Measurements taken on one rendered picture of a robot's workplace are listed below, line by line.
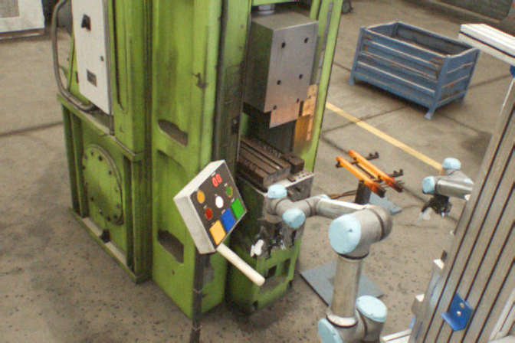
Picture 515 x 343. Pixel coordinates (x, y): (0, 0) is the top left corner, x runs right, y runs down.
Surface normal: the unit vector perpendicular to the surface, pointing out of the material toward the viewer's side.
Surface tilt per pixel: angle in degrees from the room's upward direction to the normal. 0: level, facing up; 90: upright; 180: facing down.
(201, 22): 89
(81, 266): 0
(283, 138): 90
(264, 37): 90
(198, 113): 89
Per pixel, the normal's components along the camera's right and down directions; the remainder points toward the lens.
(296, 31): 0.67, 0.45
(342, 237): -0.84, 0.08
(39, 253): 0.10, -0.84
